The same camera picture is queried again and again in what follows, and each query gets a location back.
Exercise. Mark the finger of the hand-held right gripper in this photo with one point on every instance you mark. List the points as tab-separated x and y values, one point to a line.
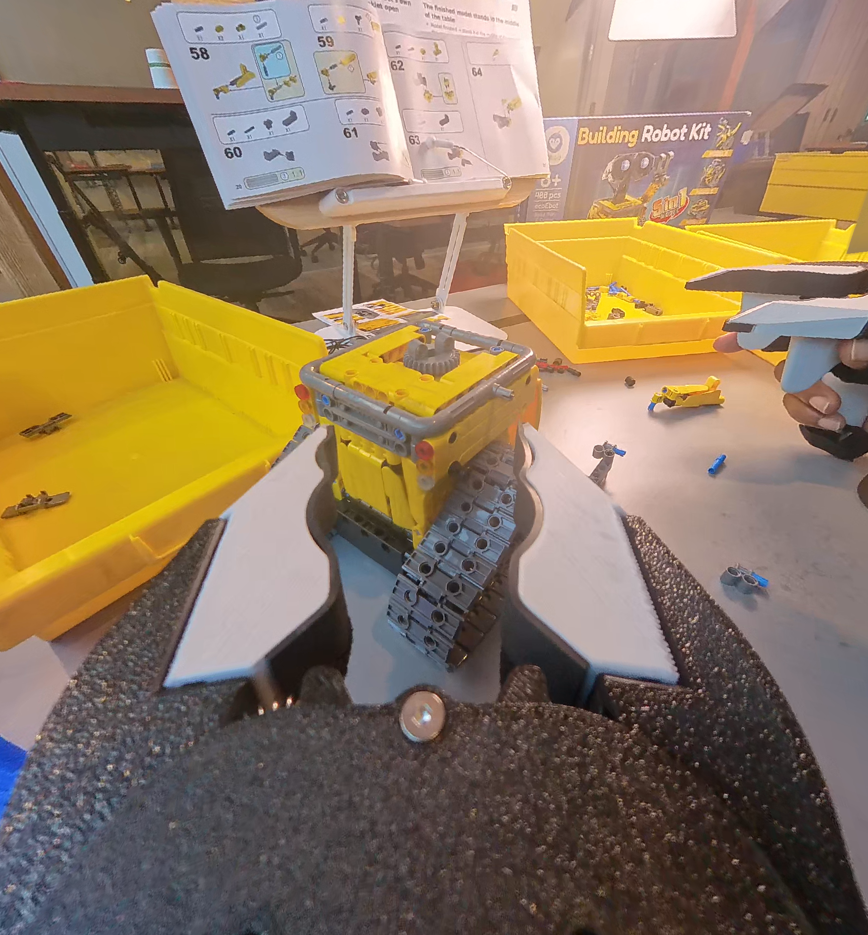
814	319
784	278

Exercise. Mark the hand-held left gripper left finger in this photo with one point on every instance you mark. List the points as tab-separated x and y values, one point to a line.
259	585

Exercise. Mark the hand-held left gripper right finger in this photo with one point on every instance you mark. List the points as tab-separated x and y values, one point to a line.
595	585

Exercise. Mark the grey bent beam piece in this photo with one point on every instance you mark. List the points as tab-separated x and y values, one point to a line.
605	465

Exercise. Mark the small grey connector piece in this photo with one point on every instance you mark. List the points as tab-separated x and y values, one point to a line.
744	579

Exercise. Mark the blue axle pin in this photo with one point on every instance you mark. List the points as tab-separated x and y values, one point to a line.
717	465

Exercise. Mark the yellow toy tracked robot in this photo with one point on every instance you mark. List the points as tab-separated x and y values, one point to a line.
405	409

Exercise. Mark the large yellow bin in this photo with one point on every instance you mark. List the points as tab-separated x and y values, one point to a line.
551	300

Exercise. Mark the dark grey link piece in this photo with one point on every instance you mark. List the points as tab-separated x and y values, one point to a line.
35	504
47	425

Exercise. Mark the grey desk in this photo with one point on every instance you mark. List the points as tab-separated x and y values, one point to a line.
784	658

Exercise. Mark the yellow bins stack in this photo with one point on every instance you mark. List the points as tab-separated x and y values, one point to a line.
821	183

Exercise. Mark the small yellow block assembly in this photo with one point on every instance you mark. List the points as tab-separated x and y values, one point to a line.
687	395

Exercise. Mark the wide yellow bin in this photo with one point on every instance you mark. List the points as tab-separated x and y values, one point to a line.
113	482

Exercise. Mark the blue printed cardboard box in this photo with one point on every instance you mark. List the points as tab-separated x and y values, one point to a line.
638	161

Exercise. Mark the pile of small building pieces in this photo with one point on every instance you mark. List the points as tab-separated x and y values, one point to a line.
558	367

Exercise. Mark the white light panel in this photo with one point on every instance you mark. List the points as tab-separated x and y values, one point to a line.
668	15

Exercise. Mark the printed sticker sheet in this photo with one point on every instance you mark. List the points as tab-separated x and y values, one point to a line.
383	311

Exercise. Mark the black office chair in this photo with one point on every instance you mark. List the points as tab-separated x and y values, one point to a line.
230	234

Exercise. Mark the white book stand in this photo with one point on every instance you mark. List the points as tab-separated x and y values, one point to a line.
419	197

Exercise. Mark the instruction booklet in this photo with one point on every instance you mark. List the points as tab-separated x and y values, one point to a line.
303	102

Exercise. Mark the dark work table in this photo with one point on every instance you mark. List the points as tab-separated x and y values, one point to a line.
54	110

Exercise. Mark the white cup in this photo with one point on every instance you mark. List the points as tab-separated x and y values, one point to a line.
158	67

